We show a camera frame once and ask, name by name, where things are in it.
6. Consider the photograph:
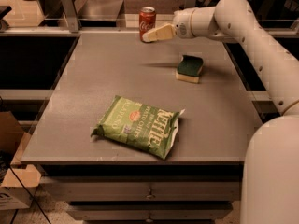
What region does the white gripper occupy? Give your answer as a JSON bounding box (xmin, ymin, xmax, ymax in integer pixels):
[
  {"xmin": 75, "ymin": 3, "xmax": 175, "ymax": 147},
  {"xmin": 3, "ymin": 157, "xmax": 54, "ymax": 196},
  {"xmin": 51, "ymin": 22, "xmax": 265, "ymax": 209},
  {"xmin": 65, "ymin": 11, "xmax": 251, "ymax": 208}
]
[{"xmin": 142, "ymin": 8, "xmax": 194, "ymax": 43}]

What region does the red coke can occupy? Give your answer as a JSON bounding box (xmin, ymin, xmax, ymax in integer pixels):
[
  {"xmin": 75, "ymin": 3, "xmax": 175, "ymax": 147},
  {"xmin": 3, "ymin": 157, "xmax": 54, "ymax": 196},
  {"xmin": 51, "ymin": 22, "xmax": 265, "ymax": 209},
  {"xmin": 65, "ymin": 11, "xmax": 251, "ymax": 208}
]
[{"xmin": 139, "ymin": 7, "xmax": 156, "ymax": 41}]

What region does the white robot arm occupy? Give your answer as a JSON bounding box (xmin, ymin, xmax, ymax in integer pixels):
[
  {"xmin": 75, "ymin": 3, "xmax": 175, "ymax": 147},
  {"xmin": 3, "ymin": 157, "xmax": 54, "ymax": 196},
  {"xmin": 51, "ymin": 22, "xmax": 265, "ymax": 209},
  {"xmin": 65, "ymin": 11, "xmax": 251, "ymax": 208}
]
[{"xmin": 142, "ymin": 0, "xmax": 299, "ymax": 224}]

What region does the green jalapeno chip bag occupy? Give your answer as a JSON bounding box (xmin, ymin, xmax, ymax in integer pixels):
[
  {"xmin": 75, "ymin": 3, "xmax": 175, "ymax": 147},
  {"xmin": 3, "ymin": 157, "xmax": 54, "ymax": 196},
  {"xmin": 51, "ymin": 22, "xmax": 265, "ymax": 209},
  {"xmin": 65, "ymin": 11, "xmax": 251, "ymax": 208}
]
[{"xmin": 91, "ymin": 95, "xmax": 183, "ymax": 160}]

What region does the green and yellow sponge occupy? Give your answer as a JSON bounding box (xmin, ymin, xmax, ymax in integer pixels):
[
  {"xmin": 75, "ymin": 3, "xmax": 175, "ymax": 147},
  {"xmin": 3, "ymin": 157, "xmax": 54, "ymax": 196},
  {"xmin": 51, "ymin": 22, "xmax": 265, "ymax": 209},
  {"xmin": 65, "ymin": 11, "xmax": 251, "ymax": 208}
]
[{"xmin": 176, "ymin": 55, "xmax": 203, "ymax": 83}]

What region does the upper drawer with knob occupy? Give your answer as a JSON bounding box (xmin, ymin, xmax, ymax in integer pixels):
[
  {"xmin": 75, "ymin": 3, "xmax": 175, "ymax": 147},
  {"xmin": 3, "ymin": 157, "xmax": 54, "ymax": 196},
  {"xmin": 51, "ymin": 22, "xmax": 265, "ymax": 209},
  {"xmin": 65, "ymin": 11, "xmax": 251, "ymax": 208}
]
[{"xmin": 40, "ymin": 176, "xmax": 240, "ymax": 202}]

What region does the drawer with knob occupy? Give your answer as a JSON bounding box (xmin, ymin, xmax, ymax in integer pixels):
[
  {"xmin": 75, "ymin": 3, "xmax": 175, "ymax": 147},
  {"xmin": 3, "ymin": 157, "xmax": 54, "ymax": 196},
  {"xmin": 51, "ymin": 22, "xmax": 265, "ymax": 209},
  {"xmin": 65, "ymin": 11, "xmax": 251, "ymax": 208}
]
[
  {"xmin": 40, "ymin": 176, "xmax": 240, "ymax": 202},
  {"xmin": 67, "ymin": 202, "xmax": 233, "ymax": 222}
]

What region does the lower drawer with knob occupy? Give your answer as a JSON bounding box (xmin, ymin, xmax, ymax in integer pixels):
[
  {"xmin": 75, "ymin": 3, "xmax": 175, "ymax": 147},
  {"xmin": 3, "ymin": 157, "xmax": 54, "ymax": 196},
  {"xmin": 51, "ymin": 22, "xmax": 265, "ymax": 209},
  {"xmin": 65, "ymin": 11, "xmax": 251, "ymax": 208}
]
[{"xmin": 67, "ymin": 202, "xmax": 233, "ymax": 222}]

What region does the cardboard box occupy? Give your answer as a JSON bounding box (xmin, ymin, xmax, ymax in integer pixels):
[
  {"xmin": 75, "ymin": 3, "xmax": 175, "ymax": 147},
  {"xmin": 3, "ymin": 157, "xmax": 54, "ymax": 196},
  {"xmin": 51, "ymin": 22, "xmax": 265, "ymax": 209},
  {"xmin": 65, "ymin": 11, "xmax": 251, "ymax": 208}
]
[{"xmin": 0, "ymin": 111, "xmax": 41, "ymax": 211}]

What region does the left metal bracket post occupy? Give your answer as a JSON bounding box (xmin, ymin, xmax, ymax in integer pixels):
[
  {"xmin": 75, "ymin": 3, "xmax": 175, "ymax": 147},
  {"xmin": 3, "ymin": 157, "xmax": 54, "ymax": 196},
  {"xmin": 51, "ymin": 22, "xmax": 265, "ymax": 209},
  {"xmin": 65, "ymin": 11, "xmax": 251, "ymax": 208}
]
[{"xmin": 61, "ymin": 0, "xmax": 80, "ymax": 33}]

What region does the black cable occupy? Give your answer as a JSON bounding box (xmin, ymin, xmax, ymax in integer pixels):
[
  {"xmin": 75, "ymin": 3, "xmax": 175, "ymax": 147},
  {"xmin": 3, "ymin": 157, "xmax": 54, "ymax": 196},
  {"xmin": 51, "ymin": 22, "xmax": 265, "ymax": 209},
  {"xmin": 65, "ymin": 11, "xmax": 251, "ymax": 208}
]
[{"xmin": 0, "ymin": 152, "xmax": 52, "ymax": 224}]

